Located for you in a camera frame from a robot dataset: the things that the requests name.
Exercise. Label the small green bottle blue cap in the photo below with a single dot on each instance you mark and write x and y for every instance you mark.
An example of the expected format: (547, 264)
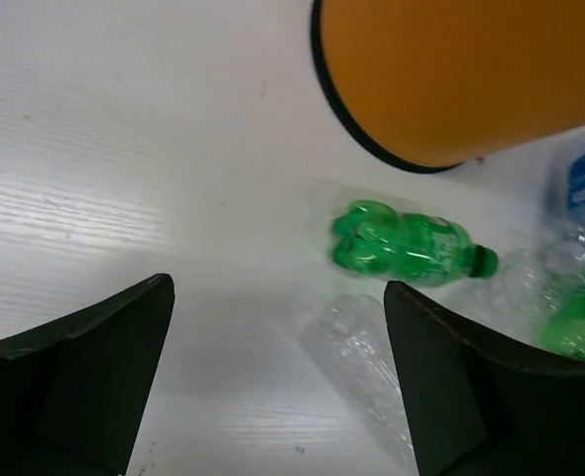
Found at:
(564, 332)

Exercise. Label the green plastic bottle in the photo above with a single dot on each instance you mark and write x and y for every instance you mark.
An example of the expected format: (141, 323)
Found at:
(372, 239)

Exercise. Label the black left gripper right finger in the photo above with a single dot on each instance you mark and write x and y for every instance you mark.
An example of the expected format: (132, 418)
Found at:
(479, 402)

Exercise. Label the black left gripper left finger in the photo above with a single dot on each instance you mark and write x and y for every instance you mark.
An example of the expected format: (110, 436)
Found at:
(73, 391)

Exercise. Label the orange cylindrical bin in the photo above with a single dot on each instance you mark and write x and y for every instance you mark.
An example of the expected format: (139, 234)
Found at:
(426, 86)

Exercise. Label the clear crushed plastic bottle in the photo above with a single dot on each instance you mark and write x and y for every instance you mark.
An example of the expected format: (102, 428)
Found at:
(347, 343)

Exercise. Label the blue label plastic bottle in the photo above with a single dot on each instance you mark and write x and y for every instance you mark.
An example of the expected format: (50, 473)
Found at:
(565, 191)

